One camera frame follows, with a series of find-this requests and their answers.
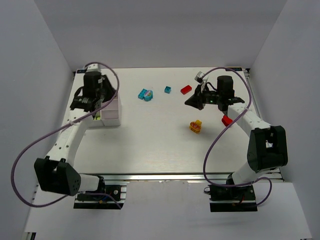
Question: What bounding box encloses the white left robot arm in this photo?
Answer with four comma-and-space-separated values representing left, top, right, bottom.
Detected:
34, 70, 116, 196

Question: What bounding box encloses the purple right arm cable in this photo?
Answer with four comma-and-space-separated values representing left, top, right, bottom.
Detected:
199, 66, 273, 208

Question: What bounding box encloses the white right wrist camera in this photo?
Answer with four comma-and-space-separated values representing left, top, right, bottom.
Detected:
194, 71, 208, 91

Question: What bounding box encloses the teal small lego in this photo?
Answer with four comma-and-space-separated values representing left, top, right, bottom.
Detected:
164, 86, 171, 94

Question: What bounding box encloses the blue long lego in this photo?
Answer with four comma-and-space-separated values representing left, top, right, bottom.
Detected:
138, 88, 148, 100

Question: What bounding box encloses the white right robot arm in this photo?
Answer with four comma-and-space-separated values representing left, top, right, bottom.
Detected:
185, 75, 288, 187

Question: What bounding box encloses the blue label corner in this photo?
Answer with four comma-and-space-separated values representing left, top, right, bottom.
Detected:
76, 69, 86, 74
230, 67, 243, 72

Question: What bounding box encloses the blue label right corner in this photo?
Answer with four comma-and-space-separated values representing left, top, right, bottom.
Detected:
230, 67, 243, 72

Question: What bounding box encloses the green and pale lego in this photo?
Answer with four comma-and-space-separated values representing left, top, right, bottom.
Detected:
93, 113, 101, 121

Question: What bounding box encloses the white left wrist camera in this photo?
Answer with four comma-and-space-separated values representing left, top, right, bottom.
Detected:
86, 63, 101, 72

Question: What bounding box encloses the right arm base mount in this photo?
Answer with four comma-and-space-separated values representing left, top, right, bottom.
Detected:
203, 185, 258, 213

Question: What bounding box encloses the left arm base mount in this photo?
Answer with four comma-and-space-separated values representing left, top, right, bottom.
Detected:
73, 184, 127, 210

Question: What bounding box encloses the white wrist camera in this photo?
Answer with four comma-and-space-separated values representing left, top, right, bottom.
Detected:
86, 63, 101, 72
194, 71, 208, 91

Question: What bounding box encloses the white compartment container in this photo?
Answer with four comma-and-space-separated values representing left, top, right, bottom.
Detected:
89, 95, 122, 128

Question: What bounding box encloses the red lego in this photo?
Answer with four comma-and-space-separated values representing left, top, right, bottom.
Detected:
221, 115, 233, 127

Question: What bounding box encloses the aluminium table front rail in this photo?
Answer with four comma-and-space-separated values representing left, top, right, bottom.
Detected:
79, 172, 283, 182

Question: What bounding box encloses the blue label left corner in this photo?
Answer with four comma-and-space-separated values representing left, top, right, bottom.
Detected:
76, 69, 86, 74

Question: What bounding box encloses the red lego brick top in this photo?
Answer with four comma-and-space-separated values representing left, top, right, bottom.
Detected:
180, 85, 192, 95

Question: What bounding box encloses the yellow orange flower lego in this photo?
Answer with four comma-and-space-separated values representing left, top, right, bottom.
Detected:
189, 120, 202, 134

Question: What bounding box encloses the teal printed round lego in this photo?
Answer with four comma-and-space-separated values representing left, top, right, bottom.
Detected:
144, 90, 153, 102

